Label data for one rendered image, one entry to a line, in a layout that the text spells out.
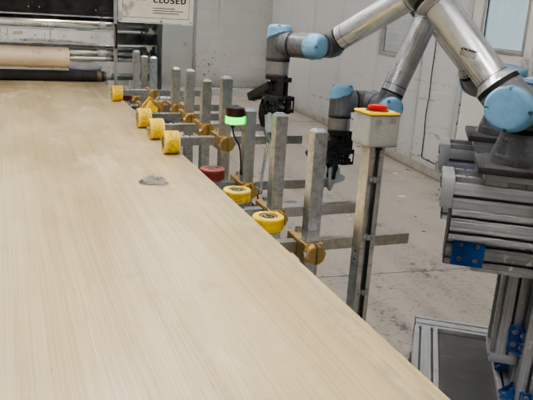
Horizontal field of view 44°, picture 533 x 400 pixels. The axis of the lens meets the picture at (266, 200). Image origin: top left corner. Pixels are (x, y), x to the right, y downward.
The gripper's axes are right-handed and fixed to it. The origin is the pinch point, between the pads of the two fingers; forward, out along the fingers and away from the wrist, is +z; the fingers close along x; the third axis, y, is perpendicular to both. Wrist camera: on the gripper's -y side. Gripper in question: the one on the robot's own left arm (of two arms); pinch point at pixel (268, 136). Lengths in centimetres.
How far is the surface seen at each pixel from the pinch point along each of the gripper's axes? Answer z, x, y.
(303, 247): 17, -28, 47
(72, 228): 11, -78, 23
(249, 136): -1.3, -9.3, 1.4
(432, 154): 78, 369, -185
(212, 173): 10.9, -19.0, -4.3
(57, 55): -7, 31, -230
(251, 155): 4.8, -8.5, 1.7
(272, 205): 13.8, -18.8, 24.5
